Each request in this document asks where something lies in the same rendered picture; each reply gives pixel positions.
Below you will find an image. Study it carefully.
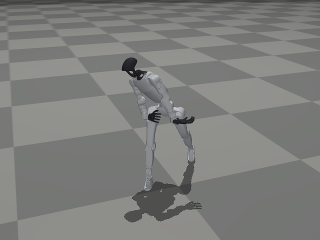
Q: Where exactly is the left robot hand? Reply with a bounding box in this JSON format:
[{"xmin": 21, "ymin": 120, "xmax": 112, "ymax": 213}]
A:
[{"xmin": 172, "ymin": 116, "xmax": 195, "ymax": 125}]

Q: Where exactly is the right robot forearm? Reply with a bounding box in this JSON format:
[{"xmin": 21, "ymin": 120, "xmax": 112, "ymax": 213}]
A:
[{"xmin": 137, "ymin": 99, "xmax": 149, "ymax": 120}]

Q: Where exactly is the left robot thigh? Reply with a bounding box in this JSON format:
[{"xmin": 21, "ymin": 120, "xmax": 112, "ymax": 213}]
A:
[{"xmin": 173, "ymin": 107, "xmax": 189, "ymax": 139}]

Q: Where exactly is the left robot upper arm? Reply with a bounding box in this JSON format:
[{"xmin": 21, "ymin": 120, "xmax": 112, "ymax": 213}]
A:
[{"xmin": 148, "ymin": 74, "xmax": 170, "ymax": 102}]

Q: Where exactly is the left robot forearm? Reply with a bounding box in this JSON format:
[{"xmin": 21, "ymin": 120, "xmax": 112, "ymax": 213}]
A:
[{"xmin": 161, "ymin": 97, "xmax": 177, "ymax": 125}]

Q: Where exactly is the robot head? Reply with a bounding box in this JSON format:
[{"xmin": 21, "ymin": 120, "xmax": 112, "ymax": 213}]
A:
[{"xmin": 122, "ymin": 57, "xmax": 147, "ymax": 81}]

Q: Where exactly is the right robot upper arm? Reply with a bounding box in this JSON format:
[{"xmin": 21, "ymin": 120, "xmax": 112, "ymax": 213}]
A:
[{"xmin": 129, "ymin": 77, "xmax": 146, "ymax": 105}]

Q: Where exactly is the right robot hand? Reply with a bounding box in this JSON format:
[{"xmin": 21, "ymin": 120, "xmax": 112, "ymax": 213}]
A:
[{"xmin": 148, "ymin": 110, "xmax": 161, "ymax": 123}]

